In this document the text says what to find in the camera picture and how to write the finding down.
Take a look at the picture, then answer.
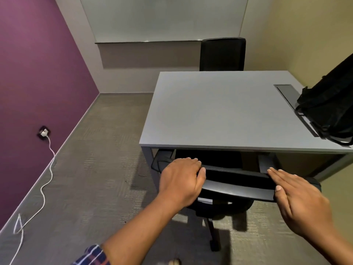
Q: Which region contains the person's left hand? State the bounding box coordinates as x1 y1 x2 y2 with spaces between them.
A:
158 157 207 209

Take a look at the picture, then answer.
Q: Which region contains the person's right hand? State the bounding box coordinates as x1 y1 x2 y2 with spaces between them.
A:
267 167 336 240

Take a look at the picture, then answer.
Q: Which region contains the black chair with armrests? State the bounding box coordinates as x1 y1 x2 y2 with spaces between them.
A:
151 149 322 252

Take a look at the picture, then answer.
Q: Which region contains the grey backpack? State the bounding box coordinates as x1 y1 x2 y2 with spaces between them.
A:
295 53 353 146

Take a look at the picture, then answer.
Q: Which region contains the black mesh-back chair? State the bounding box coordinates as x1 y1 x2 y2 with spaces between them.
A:
199 38 247 71

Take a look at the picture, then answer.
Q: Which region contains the person's left forearm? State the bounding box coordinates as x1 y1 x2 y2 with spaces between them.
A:
100 195 180 265

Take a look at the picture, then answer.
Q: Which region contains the white table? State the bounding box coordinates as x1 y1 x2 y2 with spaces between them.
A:
139 71 353 191

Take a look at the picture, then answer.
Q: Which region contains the grey table cable hatch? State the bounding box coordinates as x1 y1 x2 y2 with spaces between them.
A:
273 84 320 137

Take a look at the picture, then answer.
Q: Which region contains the white floor cable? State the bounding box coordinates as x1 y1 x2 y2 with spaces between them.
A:
8 135 56 265

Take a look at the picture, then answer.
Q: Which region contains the black wall socket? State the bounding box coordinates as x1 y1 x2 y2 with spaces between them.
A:
37 125 51 140

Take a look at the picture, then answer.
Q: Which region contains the white wall board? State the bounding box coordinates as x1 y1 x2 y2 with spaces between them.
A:
78 0 250 44

